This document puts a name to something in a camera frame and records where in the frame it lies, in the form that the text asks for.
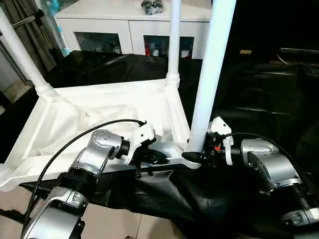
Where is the black bundle in clear bag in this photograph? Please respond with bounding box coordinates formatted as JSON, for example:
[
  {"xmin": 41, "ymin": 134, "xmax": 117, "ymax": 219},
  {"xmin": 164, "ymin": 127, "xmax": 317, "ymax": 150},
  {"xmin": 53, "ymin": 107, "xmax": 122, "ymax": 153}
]
[{"xmin": 141, "ymin": 0, "xmax": 165, "ymax": 15}]

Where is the dark horizontal bar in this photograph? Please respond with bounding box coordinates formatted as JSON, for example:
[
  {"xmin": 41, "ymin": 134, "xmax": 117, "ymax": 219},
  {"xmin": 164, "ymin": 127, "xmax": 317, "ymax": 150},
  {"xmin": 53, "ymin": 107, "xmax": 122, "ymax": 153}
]
[{"xmin": 279, "ymin": 47, "xmax": 319, "ymax": 57}]

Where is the white glass-door cabinet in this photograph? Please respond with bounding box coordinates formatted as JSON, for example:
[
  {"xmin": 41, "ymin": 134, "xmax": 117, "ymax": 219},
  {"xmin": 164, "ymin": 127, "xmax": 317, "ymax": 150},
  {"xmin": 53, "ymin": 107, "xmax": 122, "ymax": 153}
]
[{"xmin": 54, "ymin": 0, "xmax": 212, "ymax": 60}]

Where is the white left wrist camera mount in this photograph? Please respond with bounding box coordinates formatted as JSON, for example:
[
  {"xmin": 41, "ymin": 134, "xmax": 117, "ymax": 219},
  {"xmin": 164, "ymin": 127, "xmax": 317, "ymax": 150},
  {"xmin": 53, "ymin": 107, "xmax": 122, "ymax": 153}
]
[{"xmin": 123, "ymin": 121, "xmax": 157, "ymax": 165}]

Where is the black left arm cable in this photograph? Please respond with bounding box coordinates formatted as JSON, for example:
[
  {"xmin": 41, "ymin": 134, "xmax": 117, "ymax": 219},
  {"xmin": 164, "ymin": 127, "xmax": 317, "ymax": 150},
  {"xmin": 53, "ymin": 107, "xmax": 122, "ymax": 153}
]
[{"xmin": 22, "ymin": 119, "xmax": 148, "ymax": 230}]

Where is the black plastic mat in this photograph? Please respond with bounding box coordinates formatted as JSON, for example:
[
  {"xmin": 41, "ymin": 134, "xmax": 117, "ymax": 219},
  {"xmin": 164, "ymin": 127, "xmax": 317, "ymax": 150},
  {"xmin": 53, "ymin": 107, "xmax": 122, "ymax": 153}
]
[{"xmin": 0, "ymin": 49, "xmax": 319, "ymax": 239}]

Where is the black folding table frame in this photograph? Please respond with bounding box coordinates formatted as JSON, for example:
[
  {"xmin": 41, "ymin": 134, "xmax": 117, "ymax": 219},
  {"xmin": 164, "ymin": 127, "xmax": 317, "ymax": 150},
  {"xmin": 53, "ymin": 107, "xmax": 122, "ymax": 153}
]
[{"xmin": 0, "ymin": 189, "xmax": 50, "ymax": 225}]

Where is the white plastic table top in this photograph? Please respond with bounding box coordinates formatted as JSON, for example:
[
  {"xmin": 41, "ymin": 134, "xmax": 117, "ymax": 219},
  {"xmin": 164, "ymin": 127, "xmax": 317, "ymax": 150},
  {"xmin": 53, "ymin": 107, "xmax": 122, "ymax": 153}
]
[{"xmin": 0, "ymin": 78, "xmax": 204, "ymax": 192}]

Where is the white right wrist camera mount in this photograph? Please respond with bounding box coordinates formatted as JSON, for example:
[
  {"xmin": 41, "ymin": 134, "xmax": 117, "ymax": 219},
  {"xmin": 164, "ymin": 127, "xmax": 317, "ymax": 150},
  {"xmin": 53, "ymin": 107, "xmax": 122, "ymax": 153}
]
[{"xmin": 207, "ymin": 116, "xmax": 234, "ymax": 165}]

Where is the black fabric backdrop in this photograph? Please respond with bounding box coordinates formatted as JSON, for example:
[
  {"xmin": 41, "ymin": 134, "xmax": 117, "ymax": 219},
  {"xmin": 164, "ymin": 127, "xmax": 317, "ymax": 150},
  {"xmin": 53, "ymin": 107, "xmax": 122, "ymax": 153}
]
[{"xmin": 209, "ymin": 0, "xmax": 319, "ymax": 70}]

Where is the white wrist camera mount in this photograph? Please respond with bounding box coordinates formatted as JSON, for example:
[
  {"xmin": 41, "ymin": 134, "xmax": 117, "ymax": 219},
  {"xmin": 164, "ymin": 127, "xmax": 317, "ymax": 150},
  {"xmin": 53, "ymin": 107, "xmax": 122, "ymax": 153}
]
[
  {"xmin": 207, "ymin": 116, "xmax": 234, "ymax": 165},
  {"xmin": 123, "ymin": 121, "xmax": 157, "ymax": 165}
]

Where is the grey metal tripod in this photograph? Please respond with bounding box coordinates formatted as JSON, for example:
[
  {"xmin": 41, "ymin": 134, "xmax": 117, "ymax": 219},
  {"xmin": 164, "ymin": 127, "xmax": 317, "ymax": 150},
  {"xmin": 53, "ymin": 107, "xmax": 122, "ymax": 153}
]
[{"xmin": 0, "ymin": 0, "xmax": 63, "ymax": 83}]

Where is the teal printed plastic sheet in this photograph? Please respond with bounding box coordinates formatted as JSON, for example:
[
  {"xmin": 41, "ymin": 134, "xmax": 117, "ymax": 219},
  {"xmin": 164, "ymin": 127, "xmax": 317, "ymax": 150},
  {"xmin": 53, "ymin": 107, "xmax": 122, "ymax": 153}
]
[{"xmin": 47, "ymin": 0, "xmax": 70, "ymax": 57}]

